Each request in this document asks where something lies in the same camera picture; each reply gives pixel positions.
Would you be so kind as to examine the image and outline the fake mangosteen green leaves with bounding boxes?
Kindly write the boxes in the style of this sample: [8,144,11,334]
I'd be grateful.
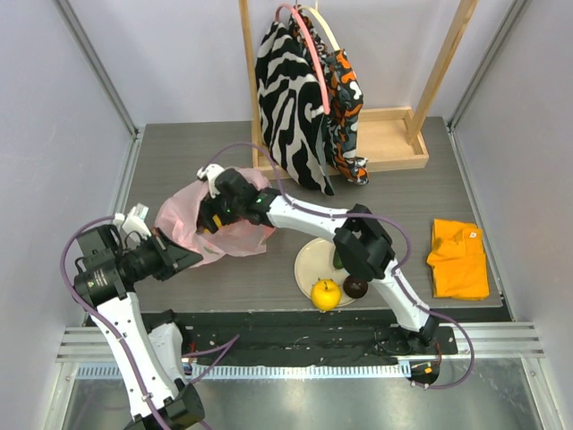
[343,276,369,299]

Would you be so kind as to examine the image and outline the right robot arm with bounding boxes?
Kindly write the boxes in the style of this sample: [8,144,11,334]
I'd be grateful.
[197,164,439,354]

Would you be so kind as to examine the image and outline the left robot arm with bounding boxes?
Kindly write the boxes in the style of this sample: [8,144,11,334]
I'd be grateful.
[73,224,205,429]

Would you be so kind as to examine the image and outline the wooden clothes rack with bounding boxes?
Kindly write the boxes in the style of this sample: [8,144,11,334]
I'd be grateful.
[238,1,478,179]

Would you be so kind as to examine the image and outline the orange black patterned garment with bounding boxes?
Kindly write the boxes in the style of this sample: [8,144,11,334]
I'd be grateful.
[298,9,369,185]

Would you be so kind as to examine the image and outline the black white zebra garment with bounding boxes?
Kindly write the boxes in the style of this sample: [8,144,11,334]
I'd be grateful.
[255,21,334,196]

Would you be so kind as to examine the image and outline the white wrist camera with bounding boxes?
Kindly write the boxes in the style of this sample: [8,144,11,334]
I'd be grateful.
[112,203,151,238]
[197,163,225,189]

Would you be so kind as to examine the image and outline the cream and blue plate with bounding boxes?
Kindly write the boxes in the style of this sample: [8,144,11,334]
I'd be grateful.
[294,238,355,308]

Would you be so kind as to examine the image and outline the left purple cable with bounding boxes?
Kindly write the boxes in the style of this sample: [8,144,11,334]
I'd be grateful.
[60,216,241,430]

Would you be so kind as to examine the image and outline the fake yellow pear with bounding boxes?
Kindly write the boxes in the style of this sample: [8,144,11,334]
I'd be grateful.
[212,215,223,231]

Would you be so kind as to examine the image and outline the pink plastic bag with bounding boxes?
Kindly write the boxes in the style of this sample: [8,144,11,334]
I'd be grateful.
[154,164,274,266]

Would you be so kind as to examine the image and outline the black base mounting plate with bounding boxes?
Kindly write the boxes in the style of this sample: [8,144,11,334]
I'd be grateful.
[133,308,458,364]

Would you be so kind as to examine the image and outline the pink hanger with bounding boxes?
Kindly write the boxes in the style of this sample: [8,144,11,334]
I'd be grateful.
[273,3,330,116]

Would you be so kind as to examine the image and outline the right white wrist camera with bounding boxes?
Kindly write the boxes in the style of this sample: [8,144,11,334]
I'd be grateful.
[197,163,225,189]

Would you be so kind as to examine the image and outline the cream wooden hanger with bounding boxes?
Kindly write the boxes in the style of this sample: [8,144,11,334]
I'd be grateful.
[298,4,340,51]

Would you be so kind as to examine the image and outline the fake green avocado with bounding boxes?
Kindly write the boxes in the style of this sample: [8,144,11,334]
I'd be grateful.
[332,251,344,270]

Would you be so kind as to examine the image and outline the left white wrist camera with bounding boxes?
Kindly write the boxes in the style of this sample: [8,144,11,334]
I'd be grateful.
[112,203,151,238]

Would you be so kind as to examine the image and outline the fake orange fruit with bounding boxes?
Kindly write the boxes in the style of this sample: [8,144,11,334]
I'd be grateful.
[311,279,342,311]

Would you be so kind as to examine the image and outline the orange folded cloth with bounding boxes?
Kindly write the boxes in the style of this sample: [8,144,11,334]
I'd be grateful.
[426,219,490,301]

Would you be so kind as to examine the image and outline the white slotted cable duct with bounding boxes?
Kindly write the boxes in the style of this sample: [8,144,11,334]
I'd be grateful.
[75,361,411,381]

